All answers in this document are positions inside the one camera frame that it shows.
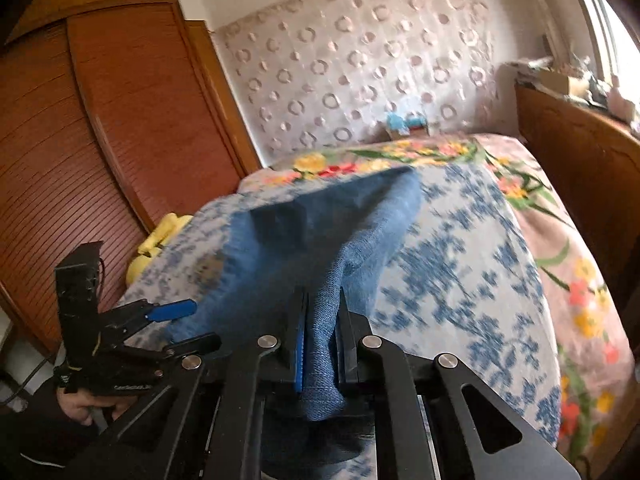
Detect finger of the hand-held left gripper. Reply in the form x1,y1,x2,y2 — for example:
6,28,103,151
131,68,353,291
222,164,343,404
127,332,222,361
102,299,198,338

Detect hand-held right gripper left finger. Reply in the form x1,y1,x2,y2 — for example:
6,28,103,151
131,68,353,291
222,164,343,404
82,287,308,480

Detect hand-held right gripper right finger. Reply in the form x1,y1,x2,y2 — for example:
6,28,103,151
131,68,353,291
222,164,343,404
337,285,581,480

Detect blue denim pants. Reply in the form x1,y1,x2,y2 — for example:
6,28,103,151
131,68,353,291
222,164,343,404
167,165,426,478

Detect person's left forearm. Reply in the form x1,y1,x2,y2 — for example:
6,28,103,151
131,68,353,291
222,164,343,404
0,377,108,480

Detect person's left hand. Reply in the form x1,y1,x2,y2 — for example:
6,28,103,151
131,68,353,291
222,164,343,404
56,387,136,428

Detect yellow plush toy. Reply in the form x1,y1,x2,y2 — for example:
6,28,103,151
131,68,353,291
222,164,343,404
125,212,193,286

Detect white blue patterned bedsheet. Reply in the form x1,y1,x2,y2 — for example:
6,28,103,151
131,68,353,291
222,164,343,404
117,162,563,448

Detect wooden wardrobe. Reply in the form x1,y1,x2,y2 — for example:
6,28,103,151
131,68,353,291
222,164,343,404
0,0,263,356

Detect floral blanket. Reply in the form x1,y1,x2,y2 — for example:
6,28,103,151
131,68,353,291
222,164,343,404
237,132,636,466

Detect circle patterned curtain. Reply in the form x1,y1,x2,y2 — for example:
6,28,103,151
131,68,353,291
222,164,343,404
220,0,501,161

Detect wooden cabinet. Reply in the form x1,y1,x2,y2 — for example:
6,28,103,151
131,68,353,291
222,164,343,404
515,82,640,321

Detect stack of papers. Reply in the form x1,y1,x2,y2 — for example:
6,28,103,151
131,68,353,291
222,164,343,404
505,57,556,78

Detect open cardboard box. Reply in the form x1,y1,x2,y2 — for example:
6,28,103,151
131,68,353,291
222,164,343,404
537,67,583,96

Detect pink container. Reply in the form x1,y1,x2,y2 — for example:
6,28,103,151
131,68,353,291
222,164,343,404
607,77,638,121

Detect window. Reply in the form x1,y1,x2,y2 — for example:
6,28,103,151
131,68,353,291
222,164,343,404
565,0,640,86

